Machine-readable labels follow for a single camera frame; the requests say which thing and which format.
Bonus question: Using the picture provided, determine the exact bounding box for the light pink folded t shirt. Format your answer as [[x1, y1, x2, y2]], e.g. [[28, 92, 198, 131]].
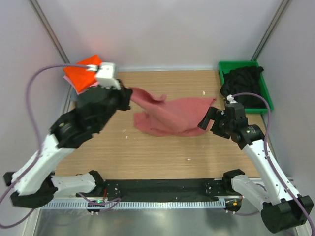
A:
[[63, 75, 99, 96]]

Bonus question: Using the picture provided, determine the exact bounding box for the white slotted cable duct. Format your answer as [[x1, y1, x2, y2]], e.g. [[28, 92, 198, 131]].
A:
[[42, 199, 226, 209]]

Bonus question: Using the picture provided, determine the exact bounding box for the black t shirt in bin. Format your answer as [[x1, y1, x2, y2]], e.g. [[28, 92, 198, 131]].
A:
[[220, 66, 266, 109]]

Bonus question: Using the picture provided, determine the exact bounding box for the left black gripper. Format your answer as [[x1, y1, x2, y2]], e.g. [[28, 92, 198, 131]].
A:
[[94, 79, 132, 132]]

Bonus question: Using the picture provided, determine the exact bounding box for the orange folded t shirt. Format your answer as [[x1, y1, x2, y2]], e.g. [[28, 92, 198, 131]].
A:
[[63, 55, 102, 94]]

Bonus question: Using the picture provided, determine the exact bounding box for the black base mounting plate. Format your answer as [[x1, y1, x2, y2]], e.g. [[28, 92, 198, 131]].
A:
[[104, 178, 228, 203]]

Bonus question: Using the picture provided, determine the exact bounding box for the dusty pink t shirt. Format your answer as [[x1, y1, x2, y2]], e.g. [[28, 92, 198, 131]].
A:
[[131, 87, 217, 137]]

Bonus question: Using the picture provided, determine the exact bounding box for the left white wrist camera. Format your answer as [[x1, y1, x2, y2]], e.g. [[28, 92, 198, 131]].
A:
[[87, 62, 121, 90]]

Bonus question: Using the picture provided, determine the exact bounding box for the right aluminium frame post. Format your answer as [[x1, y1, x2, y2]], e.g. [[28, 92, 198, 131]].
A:
[[251, 0, 292, 61]]

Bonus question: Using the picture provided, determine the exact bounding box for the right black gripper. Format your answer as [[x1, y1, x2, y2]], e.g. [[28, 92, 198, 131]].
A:
[[198, 106, 234, 139]]

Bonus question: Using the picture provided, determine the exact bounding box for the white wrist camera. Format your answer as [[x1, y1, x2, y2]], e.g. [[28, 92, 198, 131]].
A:
[[226, 94, 237, 104], [87, 62, 121, 90]]

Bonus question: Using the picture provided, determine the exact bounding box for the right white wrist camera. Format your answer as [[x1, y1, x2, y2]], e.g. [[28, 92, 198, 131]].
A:
[[226, 94, 237, 104]]

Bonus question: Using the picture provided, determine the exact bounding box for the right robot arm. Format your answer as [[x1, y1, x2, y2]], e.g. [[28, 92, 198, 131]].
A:
[[198, 103, 314, 233]]

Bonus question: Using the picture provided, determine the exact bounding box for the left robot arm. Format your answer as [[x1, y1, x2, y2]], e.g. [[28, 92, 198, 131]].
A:
[[3, 86, 132, 209]]

